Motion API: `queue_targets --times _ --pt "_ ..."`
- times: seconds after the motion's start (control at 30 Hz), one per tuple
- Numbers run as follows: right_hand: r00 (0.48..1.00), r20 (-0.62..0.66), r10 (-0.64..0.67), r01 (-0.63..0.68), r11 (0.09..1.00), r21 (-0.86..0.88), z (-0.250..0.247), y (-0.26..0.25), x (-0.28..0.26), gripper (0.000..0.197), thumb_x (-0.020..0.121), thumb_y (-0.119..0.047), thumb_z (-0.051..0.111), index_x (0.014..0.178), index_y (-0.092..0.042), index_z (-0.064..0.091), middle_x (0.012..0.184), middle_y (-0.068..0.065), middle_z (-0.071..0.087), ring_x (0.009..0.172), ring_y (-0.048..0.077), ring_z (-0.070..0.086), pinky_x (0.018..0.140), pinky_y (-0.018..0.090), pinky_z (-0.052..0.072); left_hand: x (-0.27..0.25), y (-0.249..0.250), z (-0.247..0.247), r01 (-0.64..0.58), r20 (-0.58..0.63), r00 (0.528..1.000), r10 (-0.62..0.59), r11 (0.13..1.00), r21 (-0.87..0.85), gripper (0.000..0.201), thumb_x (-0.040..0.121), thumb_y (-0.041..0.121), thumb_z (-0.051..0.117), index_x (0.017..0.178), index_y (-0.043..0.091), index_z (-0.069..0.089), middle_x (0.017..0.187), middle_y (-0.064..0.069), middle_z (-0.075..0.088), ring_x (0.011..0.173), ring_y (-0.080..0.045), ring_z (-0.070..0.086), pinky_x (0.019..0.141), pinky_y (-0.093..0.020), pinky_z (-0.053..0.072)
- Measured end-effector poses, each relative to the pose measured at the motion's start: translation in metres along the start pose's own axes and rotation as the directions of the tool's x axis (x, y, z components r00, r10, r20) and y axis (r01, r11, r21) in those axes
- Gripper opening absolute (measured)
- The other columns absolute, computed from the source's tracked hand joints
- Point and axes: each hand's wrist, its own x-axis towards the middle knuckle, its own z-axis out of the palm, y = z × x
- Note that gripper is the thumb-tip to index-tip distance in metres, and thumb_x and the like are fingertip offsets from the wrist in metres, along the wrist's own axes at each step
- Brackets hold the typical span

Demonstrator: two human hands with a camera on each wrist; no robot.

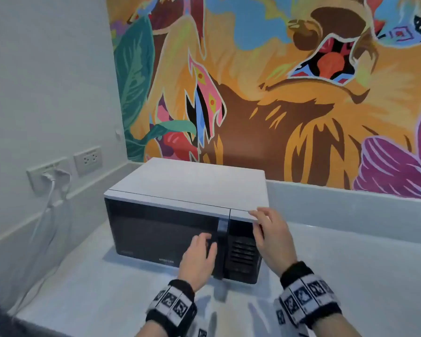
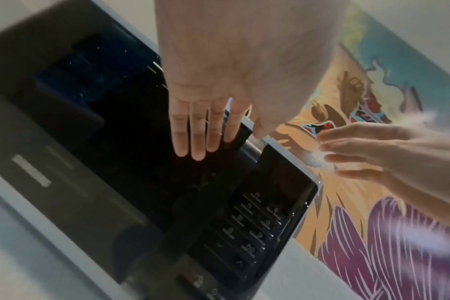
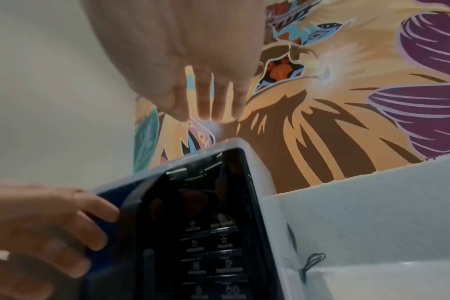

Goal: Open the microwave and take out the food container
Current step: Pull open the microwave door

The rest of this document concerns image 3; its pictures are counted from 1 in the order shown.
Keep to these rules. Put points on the colourful painted wall mural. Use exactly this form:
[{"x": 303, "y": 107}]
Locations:
[{"x": 340, "y": 96}]

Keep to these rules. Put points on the person's left hand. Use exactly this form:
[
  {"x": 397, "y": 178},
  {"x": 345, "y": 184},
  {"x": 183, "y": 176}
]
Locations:
[{"x": 32, "y": 234}]

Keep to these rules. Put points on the white microwave with black panel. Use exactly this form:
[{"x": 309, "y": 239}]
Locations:
[{"x": 217, "y": 234}]

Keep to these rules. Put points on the person's right hand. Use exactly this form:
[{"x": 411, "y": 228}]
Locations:
[{"x": 180, "y": 38}]

